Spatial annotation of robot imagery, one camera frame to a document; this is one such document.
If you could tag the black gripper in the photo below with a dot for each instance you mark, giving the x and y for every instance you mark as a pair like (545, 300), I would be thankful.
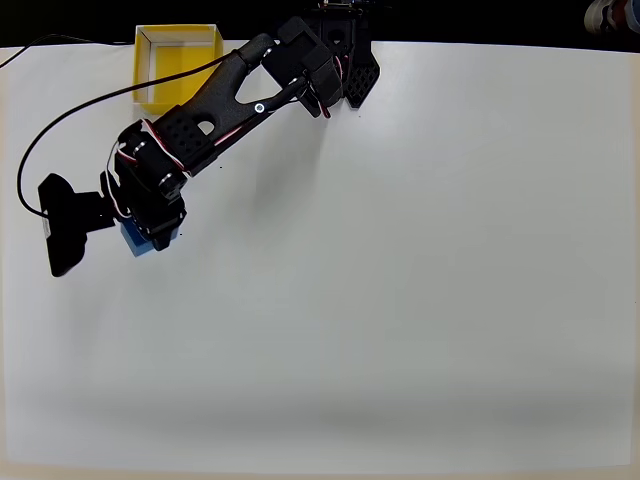
(159, 231)

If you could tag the blue cube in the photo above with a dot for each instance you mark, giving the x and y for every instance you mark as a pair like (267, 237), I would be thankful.
(137, 244)

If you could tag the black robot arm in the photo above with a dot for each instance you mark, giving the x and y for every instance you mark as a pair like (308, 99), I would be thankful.
(220, 100)

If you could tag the yellow cardboard box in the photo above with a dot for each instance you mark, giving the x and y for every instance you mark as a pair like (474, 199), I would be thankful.
(175, 67)

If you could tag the white grey shoe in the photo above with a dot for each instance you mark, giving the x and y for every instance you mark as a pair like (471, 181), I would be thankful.
(612, 15)

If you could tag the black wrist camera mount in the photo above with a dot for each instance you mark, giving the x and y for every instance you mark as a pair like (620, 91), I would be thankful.
(65, 225)

